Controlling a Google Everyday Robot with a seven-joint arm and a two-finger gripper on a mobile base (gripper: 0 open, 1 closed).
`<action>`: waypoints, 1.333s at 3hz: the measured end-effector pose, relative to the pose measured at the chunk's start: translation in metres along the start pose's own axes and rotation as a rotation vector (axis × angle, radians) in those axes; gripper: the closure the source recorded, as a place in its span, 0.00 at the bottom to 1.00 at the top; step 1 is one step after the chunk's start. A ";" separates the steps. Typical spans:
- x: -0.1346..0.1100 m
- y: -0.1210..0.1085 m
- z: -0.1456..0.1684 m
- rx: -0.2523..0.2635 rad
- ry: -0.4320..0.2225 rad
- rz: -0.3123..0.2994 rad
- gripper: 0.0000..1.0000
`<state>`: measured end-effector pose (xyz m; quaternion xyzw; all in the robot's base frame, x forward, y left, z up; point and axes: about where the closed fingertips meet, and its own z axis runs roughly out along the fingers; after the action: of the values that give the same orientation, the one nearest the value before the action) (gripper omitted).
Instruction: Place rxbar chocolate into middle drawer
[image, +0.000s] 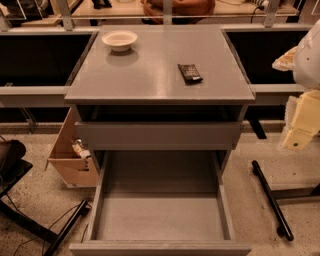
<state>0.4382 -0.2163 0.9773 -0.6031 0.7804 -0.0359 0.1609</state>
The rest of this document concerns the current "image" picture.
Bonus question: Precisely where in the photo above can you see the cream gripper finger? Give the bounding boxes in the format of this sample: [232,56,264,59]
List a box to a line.
[281,90,320,150]
[272,47,297,71]

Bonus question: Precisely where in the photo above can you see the dark rxbar chocolate wrapper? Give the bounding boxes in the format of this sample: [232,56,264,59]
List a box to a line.
[178,64,203,84]

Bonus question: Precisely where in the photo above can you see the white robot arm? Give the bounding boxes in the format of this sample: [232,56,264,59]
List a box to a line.
[272,20,320,150]

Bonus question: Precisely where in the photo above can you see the closed grey top drawer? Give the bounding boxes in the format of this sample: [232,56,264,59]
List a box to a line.
[75,122,241,150]

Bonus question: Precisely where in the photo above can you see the grey drawer cabinet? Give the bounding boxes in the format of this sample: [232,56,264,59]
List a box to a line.
[70,32,254,167]

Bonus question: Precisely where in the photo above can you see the open grey middle drawer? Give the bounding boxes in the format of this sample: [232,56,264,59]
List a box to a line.
[70,151,251,256]

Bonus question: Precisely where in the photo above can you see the black stand leg right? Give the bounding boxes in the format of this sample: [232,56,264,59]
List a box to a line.
[252,160,294,241]

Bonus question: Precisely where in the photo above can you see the black stand leg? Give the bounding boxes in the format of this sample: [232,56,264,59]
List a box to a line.
[42,200,89,256]
[252,160,294,241]

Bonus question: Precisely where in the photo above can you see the brown leather bag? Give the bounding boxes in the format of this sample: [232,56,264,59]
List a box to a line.
[140,0,215,24]

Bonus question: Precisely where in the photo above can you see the white paper bowl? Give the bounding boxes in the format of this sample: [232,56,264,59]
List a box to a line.
[102,30,138,52]

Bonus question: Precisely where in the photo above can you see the small object in box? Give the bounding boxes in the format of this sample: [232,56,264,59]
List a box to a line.
[72,139,90,159]

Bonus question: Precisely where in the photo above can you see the open cardboard box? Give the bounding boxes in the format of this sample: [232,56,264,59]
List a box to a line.
[48,110,98,188]

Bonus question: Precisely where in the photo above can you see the black stand leg left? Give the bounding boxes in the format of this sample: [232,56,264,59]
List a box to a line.
[42,200,89,256]

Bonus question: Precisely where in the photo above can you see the black chair base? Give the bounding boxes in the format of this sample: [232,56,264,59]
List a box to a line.
[0,140,58,243]

